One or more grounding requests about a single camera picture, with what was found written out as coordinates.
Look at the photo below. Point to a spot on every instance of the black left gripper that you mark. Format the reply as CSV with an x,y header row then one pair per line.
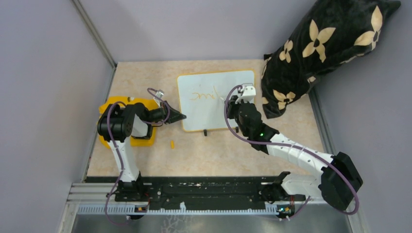
x,y
174,115

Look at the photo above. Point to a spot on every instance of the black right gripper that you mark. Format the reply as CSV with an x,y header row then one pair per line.
x,y
231,105

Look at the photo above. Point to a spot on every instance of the white whiteboard yellow rim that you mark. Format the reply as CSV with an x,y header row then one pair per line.
x,y
199,97

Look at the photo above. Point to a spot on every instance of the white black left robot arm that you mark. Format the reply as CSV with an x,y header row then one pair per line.
x,y
119,125

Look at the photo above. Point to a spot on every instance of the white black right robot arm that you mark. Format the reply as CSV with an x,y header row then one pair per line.
x,y
332,177

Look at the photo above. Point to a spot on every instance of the black floral pillow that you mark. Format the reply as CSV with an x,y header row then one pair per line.
x,y
331,34

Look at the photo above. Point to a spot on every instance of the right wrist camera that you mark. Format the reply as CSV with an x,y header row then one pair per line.
x,y
246,93

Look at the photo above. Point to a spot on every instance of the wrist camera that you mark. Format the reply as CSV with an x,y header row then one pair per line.
x,y
246,93
158,96

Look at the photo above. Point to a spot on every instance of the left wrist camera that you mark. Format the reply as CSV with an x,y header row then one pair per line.
x,y
158,96

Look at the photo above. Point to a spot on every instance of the aluminium frame post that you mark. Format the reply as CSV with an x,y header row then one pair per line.
x,y
93,32

